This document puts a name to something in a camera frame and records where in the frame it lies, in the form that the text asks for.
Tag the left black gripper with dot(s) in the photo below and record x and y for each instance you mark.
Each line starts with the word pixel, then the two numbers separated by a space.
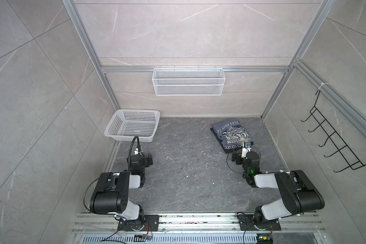
pixel 147 160

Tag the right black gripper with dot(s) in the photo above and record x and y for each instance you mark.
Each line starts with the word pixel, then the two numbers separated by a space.
pixel 239 158

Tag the grey blue tank top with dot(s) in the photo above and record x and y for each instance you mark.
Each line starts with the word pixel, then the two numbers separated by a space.
pixel 231 122

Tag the white plastic laundry basket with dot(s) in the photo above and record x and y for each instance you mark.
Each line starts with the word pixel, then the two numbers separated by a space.
pixel 125 124

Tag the navy tank top red trim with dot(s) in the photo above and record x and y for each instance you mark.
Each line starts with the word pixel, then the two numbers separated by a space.
pixel 231 137

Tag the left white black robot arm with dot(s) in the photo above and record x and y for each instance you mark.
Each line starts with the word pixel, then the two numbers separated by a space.
pixel 111 193

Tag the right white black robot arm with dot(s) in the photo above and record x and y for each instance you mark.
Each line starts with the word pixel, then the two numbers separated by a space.
pixel 297 193

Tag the small circuit board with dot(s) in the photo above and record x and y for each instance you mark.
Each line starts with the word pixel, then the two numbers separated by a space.
pixel 142 237

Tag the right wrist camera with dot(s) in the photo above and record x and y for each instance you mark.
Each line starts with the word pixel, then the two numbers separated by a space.
pixel 246 148

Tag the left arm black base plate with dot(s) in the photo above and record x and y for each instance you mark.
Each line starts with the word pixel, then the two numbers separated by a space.
pixel 145 223

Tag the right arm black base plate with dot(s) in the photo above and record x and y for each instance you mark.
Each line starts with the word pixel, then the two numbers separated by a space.
pixel 251 222

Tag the white wire mesh wall basket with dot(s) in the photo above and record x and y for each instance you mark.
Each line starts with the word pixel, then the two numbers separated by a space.
pixel 188 81

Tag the aluminium mounting rail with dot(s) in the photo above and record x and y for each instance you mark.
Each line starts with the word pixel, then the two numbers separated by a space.
pixel 198 222

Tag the white slotted cable duct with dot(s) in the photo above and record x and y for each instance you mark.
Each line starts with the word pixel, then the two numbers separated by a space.
pixel 173 238

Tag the black wire hook rack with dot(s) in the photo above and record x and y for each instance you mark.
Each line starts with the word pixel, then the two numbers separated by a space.
pixel 341 147

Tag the aluminium frame profiles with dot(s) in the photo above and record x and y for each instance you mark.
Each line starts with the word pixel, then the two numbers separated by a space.
pixel 350 112

